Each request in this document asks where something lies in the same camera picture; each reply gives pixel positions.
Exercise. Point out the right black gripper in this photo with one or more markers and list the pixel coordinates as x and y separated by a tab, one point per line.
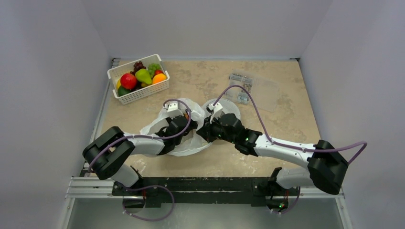
208	127

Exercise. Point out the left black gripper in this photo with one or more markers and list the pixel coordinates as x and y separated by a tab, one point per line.
194	125

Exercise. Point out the white plastic bag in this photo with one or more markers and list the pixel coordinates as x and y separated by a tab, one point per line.
191	143

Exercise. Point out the fake orange fruit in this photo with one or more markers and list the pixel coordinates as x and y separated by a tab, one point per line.
159	78

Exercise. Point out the fake green pear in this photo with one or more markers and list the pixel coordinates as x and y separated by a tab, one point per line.
143	76

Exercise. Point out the fake red fruit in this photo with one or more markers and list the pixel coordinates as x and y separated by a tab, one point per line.
128	81

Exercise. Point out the fake green grapes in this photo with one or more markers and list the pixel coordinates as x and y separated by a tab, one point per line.
152	67

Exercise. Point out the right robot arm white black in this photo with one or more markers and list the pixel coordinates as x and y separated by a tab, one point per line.
318	165

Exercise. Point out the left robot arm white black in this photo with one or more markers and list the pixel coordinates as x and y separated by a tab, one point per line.
107	154

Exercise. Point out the fake red peach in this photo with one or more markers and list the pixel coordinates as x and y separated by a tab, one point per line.
158	72

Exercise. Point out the fake green avocado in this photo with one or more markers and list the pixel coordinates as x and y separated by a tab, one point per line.
121	91

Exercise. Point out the fake purple grapes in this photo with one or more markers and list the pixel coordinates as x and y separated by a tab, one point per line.
137	66

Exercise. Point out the fake yellow banana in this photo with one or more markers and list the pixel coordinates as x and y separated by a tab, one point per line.
118	84

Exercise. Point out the white filament spool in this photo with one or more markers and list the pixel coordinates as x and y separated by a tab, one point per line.
228	107

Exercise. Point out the clear plastic screw box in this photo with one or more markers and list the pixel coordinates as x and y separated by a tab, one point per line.
263	91

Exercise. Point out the white plastic basket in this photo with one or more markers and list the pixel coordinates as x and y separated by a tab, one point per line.
141	90

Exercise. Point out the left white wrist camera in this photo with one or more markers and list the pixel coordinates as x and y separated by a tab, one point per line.
172	108

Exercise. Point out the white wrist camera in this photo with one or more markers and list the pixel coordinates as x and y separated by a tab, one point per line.
215	109
172	108

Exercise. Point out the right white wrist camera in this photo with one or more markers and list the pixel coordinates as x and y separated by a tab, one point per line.
215	109

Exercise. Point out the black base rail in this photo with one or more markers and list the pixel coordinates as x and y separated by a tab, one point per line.
254	191

